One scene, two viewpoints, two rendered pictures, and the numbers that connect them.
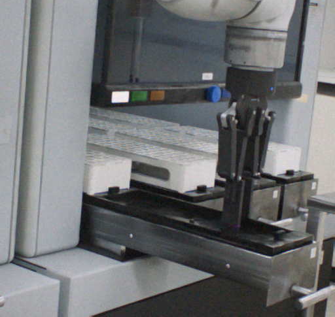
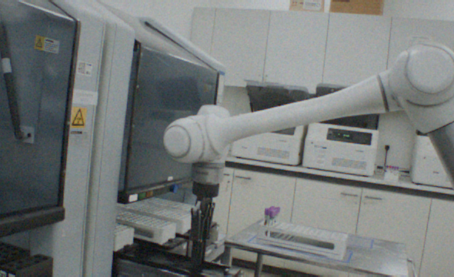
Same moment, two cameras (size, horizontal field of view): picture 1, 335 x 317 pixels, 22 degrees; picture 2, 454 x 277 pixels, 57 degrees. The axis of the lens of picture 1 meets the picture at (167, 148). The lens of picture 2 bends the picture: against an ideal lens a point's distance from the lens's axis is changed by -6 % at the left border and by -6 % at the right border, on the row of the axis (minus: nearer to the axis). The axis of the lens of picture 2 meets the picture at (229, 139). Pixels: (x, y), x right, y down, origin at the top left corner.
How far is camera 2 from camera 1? 27 cm
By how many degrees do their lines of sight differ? 19
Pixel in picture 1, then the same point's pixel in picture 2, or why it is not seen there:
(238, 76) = (201, 187)
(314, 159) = not seen: hidden behind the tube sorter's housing
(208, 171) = (172, 230)
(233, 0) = (210, 155)
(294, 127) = not seen: hidden behind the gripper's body
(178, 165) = (158, 229)
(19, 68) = (85, 189)
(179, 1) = (183, 157)
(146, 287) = not seen: outside the picture
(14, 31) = (83, 168)
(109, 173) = (124, 238)
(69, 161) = (107, 235)
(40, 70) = (94, 188)
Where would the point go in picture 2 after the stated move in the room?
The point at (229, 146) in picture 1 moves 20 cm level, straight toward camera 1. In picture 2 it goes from (197, 225) to (211, 248)
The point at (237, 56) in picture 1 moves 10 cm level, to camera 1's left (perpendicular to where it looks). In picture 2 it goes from (200, 177) to (164, 174)
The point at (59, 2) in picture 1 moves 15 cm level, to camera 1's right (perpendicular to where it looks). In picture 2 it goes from (105, 150) to (162, 155)
